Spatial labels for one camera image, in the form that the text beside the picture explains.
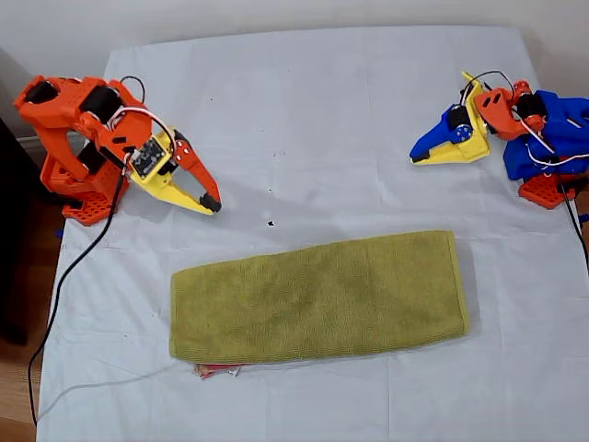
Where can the dark wooden furniture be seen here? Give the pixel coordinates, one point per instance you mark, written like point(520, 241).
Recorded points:
point(14, 253)

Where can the pale blue table cover sheet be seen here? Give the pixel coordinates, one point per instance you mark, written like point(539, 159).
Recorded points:
point(322, 115)

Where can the green towel with pink border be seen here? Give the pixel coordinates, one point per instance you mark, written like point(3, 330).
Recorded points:
point(322, 299)

